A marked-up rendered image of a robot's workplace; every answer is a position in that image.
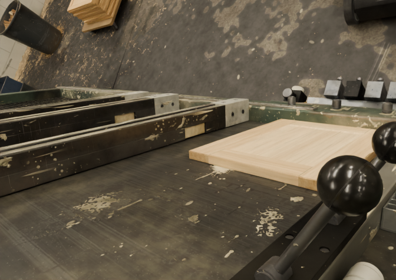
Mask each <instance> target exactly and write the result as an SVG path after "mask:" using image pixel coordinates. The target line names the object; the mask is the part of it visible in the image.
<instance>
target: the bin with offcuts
mask: <svg viewBox="0 0 396 280"><path fill-rule="evenodd" d="M0 35H3V36H5V37H8V38H10V39H12V40H14V41H17V42H20V43H22V44H24V45H26V46H28V47H31V48H33V49H35V50H37V51H40V52H42V53H44V54H47V55H48V54H52V53H53V52H54V51H55V50H56V49H57V47H58V45H59V43H60V41H61V37H62V33H61V31H60V30H58V29H57V28H56V27H54V26H53V25H51V24H50V23H49V22H47V21H46V20H44V19H43V18H41V17H40V16H39V15H37V14H36V13H34V12H33V11H32V10H30V9H29V8H27V7H26V6H25V5H23V4H22V3H20V1H19V0H14V1H12V2H11V3H10V4H9V5H8V7H7V8H6V10H5V12H4V14H3V16H2V18H1V20H0Z"/></svg>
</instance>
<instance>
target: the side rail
mask: <svg viewBox="0 0 396 280"><path fill-rule="evenodd" d="M55 97H60V89H59V88H49V89H43V90H32V91H21V92H14V93H3V94H0V104H9V103H18V102H23V101H32V100H41V99H46V98H55Z"/></svg>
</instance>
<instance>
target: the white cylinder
mask: <svg viewBox="0 0 396 280"><path fill-rule="evenodd" d="M343 280H384V277H383V275H382V273H381V272H380V270H379V269H378V268H377V267H375V266H374V265H372V264H370V263H367V262H358V263H356V264H355V265H354V266H353V267H351V268H350V270H349V271H348V273H347V274H346V275H345V277H344V278H343Z"/></svg>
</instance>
